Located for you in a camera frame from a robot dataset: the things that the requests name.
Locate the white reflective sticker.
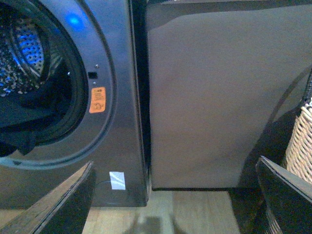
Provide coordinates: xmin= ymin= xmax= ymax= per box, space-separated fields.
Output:
xmin=109 ymin=172 xmax=126 ymax=191

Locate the woven wicker laundry basket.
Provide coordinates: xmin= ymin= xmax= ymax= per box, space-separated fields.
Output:
xmin=282 ymin=74 xmax=312 ymax=183

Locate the grey cabinet beside washer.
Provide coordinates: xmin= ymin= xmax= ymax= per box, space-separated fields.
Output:
xmin=146 ymin=0 xmax=312 ymax=190

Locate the dark grey washing machine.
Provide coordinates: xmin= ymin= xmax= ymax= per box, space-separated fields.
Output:
xmin=0 ymin=0 xmax=148 ymax=209

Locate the dark clothing in drum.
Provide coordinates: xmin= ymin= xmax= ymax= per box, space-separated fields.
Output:
xmin=0 ymin=97 xmax=53 ymax=157

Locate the orange warning sticker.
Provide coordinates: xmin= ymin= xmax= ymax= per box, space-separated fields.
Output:
xmin=89 ymin=87 xmax=106 ymax=114

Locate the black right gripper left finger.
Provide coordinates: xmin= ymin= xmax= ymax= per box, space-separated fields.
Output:
xmin=0 ymin=161 xmax=96 ymax=234

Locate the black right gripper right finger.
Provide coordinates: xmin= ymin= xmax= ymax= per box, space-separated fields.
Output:
xmin=256 ymin=156 xmax=312 ymax=234

